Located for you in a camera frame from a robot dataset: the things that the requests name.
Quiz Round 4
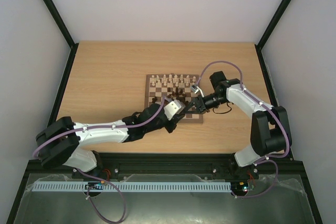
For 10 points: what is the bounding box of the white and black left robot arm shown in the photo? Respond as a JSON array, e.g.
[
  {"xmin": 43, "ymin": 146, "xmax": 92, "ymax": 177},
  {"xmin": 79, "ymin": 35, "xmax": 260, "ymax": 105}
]
[{"xmin": 33, "ymin": 100, "xmax": 185, "ymax": 172}]

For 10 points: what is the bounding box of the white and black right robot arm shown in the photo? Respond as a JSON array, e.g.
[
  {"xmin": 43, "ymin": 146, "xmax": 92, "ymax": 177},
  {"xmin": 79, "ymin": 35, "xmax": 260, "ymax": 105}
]
[{"xmin": 183, "ymin": 71, "xmax": 291, "ymax": 178}]

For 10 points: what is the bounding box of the wooden chessboard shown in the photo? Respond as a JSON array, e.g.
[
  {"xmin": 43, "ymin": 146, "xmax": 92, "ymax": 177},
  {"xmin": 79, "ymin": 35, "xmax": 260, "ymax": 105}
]
[{"xmin": 144, "ymin": 73, "xmax": 199, "ymax": 108}]

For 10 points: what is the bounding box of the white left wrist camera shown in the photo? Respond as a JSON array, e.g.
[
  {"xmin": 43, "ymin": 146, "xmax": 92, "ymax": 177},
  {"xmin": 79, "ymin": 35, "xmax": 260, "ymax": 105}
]
[{"xmin": 164, "ymin": 100, "xmax": 185, "ymax": 121}]

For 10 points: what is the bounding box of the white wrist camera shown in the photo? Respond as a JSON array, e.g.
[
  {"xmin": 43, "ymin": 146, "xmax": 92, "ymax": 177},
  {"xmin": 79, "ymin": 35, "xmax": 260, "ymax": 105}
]
[
  {"xmin": 190, "ymin": 84, "xmax": 204, "ymax": 98},
  {"xmin": 164, "ymin": 100, "xmax": 185, "ymax": 121}
]

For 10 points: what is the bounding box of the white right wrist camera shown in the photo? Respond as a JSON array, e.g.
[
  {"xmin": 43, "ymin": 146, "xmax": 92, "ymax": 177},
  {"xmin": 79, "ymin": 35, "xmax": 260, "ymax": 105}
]
[{"xmin": 190, "ymin": 84, "xmax": 204, "ymax": 98}]

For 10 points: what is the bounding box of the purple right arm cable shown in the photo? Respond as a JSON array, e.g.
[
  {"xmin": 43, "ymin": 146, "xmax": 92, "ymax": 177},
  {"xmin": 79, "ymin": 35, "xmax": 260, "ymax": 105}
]
[{"xmin": 195, "ymin": 60, "xmax": 291, "ymax": 198}]

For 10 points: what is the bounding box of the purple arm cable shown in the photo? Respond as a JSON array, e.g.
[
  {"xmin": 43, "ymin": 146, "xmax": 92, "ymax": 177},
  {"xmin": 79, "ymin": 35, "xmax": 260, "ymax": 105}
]
[
  {"xmin": 195, "ymin": 60, "xmax": 291, "ymax": 198},
  {"xmin": 33, "ymin": 95, "xmax": 173, "ymax": 222}
]

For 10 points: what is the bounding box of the light blue slotted cable duct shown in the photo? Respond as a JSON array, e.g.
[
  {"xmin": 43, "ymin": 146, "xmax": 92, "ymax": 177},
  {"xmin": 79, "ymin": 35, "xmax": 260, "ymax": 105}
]
[{"xmin": 32, "ymin": 182, "xmax": 232, "ymax": 193}]

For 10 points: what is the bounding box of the black aluminium frame rail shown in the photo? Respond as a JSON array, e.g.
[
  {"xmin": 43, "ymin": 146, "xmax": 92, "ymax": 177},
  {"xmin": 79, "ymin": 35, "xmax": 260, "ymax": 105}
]
[{"xmin": 26, "ymin": 153, "xmax": 305, "ymax": 180}]

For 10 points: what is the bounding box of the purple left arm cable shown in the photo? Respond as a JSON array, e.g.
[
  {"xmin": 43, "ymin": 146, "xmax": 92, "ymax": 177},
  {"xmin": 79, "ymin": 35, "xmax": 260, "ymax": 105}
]
[{"xmin": 33, "ymin": 95, "xmax": 173, "ymax": 222}]

